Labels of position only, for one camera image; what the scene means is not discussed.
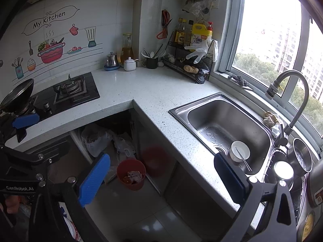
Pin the tan root vegetable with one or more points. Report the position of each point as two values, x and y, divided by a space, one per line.
191 68

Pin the red scissors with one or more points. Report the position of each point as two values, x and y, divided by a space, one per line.
164 25

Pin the clear plastic bag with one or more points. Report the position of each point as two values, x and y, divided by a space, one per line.
97 138

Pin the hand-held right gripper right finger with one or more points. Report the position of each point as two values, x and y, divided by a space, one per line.
228 179

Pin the black gas stove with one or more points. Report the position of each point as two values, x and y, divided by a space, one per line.
88 90

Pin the beige dish rag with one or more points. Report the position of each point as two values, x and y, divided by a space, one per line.
271 118

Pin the steel kettle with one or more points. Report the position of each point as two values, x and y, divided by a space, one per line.
111 60

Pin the metal chopsticks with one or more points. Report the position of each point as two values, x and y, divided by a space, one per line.
244 160

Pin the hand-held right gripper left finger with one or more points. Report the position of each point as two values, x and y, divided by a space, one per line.
94 179

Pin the stainless steel sink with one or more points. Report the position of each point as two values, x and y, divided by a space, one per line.
222 123

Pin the white hanging bag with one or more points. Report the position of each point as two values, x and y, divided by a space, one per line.
215 50

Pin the dried dark plant sprig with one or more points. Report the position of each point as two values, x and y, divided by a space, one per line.
238 79

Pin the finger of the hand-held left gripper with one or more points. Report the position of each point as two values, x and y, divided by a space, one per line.
50 148
25 121

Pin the stove burner grate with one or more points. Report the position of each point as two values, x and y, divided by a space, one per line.
69 85

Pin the dark sauce bottle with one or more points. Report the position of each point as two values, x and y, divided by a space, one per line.
185 30

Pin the white plastic bag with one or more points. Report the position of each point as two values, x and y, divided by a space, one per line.
123 143

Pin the clear plastic glove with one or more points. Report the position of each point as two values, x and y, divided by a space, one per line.
198 51

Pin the window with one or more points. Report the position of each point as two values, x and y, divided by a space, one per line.
267 30

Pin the black round disc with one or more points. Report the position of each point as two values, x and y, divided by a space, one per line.
201 78

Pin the yellow detergent bottle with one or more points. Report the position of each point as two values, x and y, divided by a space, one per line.
200 36

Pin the white printed bag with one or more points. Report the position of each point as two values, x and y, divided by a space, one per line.
72 229

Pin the kitchen wall sticker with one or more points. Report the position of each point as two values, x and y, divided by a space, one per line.
50 50

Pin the grey kitchen appliance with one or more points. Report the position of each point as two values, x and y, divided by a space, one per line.
315 186

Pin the garlic bulb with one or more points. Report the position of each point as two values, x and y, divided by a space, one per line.
171 59
160 64

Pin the shiny steel container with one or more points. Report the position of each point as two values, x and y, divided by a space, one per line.
282 171

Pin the brown sauce bottle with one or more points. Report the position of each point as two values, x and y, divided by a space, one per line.
190 31

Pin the white sugar bowl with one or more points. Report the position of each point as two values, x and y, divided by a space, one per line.
129 65

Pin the metal utensils in cup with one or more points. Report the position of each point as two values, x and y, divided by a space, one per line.
145 53

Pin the person's left hand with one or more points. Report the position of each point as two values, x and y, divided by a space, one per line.
12 203

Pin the black utensil cup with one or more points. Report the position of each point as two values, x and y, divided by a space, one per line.
152 63

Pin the crumpled clear hanging bag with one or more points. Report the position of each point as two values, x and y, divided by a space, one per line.
199 6

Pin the wooden chopsticks in cup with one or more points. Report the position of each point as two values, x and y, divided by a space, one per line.
159 50

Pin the yellow label sauce bottle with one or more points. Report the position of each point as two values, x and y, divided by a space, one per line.
179 35

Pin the steel faucet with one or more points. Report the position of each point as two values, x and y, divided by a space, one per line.
301 98

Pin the steel pot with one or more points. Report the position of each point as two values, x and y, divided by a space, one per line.
301 156

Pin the glass carafe with amber liquid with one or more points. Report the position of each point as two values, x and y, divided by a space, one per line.
127 49

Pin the dark frying pan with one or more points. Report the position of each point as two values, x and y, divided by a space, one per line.
17 95

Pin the red trash bin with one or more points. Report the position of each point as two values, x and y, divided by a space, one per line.
131 179

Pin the white wall socket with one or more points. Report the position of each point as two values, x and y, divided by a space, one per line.
214 3

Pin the blue tray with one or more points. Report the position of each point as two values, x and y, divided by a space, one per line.
112 68

